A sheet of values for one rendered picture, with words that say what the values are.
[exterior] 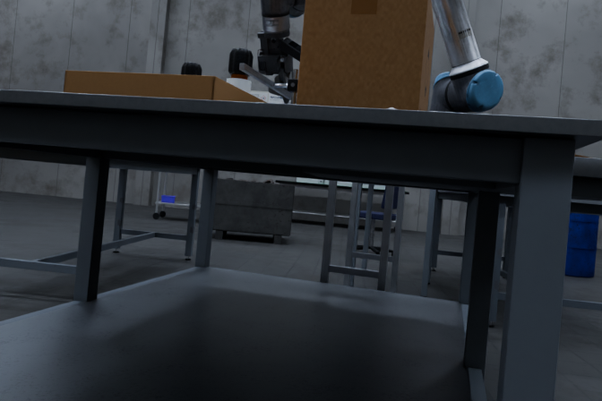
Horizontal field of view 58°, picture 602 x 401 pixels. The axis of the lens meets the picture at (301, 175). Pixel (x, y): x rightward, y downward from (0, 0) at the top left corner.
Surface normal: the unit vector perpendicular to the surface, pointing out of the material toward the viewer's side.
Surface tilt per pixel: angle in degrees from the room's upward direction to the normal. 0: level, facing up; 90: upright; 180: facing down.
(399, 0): 90
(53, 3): 90
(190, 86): 90
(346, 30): 90
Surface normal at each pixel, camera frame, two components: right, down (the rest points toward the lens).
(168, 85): -0.26, -0.04
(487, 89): 0.33, 0.18
